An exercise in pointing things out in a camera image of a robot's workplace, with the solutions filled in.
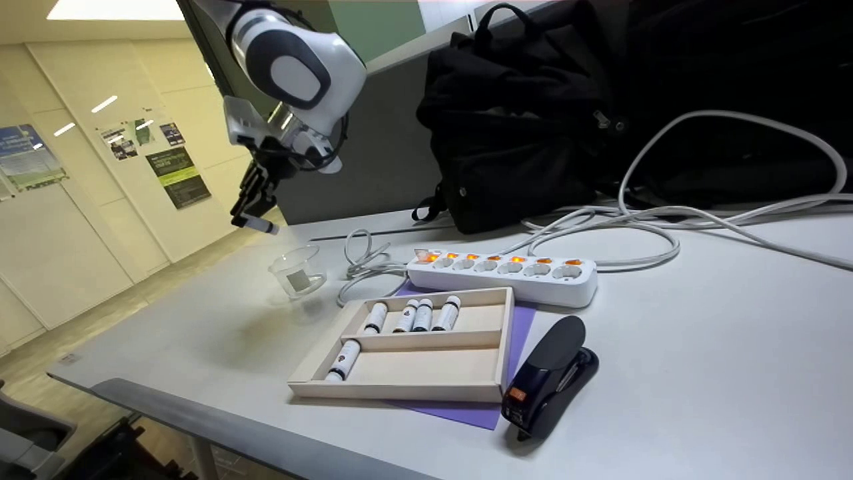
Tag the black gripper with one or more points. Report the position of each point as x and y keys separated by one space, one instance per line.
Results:
x=267 y=170

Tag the small white bottle dark band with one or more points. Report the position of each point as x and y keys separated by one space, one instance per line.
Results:
x=423 y=315
x=263 y=224
x=405 y=315
x=447 y=312
x=375 y=315
x=343 y=360

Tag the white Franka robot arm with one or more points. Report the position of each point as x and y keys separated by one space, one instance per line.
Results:
x=301 y=62

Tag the wooden compartment tray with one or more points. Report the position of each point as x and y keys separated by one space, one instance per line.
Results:
x=428 y=363

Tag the clear plastic cup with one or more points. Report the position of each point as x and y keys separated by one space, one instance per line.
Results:
x=296 y=282

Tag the gray desk divider panel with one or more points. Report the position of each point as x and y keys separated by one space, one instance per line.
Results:
x=383 y=150

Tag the small white ceiling light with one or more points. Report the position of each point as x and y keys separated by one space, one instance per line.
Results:
x=64 y=130
x=106 y=106

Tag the large white ceiling light panel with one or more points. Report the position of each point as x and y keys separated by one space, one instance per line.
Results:
x=115 y=8

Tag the white power strip orange switches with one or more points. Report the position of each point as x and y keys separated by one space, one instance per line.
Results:
x=496 y=282

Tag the black backpack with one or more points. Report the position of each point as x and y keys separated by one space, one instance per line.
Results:
x=516 y=135

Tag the purple paper sheet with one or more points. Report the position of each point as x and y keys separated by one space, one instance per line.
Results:
x=521 y=335

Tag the black office chair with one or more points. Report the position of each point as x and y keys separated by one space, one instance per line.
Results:
x=54 y=444

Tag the black stapler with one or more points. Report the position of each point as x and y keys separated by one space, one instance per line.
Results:
x=551 y=363

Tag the large black bag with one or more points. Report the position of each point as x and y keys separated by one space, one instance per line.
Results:
x=736 y=55

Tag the dark green wall poster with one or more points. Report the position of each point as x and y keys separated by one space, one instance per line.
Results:
x=178 y=176

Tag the small photo wall poster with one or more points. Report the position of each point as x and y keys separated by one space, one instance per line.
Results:
x=172 y=135
x=142 y=132
x=122 y=143

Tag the blue wall poster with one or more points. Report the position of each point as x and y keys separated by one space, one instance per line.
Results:
x=27 y=155

